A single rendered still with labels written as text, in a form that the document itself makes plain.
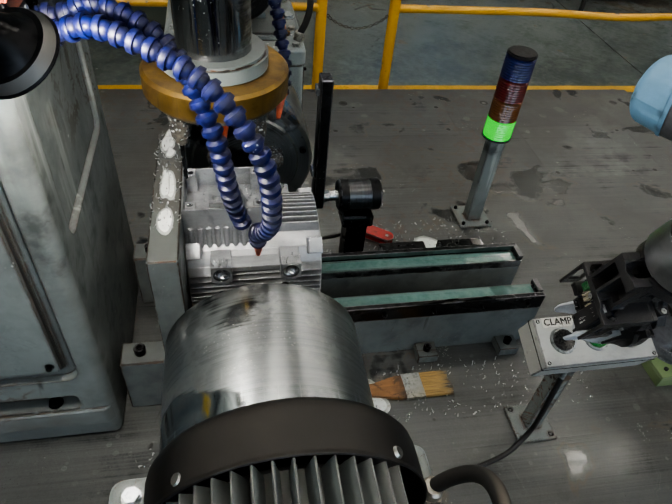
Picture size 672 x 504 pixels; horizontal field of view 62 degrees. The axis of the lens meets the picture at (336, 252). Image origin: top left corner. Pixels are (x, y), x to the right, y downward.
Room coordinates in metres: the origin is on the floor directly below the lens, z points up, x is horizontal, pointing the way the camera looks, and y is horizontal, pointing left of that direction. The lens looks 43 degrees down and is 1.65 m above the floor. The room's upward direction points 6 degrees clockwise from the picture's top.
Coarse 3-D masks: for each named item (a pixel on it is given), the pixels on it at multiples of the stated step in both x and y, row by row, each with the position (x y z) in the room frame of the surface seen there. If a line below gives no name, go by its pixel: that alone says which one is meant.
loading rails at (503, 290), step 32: (352, 256) 0.76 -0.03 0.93; (384, 256) 0.78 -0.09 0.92; (416, 256) 0.79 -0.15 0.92; (448, 256) 0.80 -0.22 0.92; (480, 256) 0.81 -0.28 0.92; (512, 256) 0.82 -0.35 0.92; (352, 288) 0.73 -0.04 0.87; (384, 288) 0.75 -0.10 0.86; (416, 288) 0.77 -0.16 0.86; (448, 288) 0.78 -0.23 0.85; (480, 288) 0.73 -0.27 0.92; (512, 288) 0.73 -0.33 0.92; (384, 320) 0.64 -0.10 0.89; (416, 320) 0.66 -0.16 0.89; (448, 320) 0.67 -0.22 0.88; (480, 320) 0.69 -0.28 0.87; (512, 320) 0.71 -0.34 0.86; (416, 352) 0.64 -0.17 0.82; (512, 352) 0.67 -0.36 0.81
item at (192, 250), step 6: (306, 240) 0.63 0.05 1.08; (312, 240) 0.62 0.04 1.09; (318, 240) 0.62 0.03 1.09; (186, 246) 0.57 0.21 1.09; (192, 246) 0.58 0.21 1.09; (198, 246) 0.58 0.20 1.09; (312, 246) 0.61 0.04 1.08; (318, 246) 0.61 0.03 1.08; (186, 252) 0.57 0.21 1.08; (192, 252) 0.57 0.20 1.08; (198, 252) 0.57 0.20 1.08; (312, 252) 0.60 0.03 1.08; (318, 252) 0.61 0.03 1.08; (186, 258) 0.56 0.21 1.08; (192, 258) 0.56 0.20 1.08; (198, 258) 0.57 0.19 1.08
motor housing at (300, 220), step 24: (288, 192) 0.71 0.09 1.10; (288, 216) 0.65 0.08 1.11; (312, 216) 0.65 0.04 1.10; (288, 240) 0.62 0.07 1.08; (192, 264) 0.57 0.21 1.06; (240, 264) 0.57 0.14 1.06; (264, 264) 0.58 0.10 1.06; (312, 264) 0.60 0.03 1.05; (192, 288) 0.55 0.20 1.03; (216, 288) 0.56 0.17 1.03; (312, 288) 0.59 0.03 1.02
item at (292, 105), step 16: (288, 96) 0.97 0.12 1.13; (272, 112) 0.88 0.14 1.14; (288, 112) 0.90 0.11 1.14; (192, 128) 0.84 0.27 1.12; (272, 128) 0.87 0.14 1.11; (288, 128) 0.88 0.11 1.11; (304, 128) 0.91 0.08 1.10; (192, 144) 0.84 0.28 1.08; (240, 144) 0.86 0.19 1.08; (272, 144) 0.87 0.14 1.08; (288, 144) 0.88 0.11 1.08; (304, 144) 0.89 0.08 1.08; (192, 160) 0.84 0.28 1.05; (208, 160) 0.82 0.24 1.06; (240, 160) 0.86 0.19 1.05; (288, 160) 0.88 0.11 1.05; (304, 160) 0.89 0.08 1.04; (288, 176) 0.88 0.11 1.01; (304, 176) 0.89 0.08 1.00
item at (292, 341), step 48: (240, 288) 0.44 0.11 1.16; (288, 288) 0.45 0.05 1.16; (192, 336) 0.39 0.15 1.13; (240, 336) 0.37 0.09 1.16; (288, 336) 0.38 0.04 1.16; (336, 336) 0.41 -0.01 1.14; (192, 384) 0.32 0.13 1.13; (240, 384) 0.31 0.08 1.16; (288, 384) 0.32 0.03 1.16; (336, 384) 0.34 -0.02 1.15
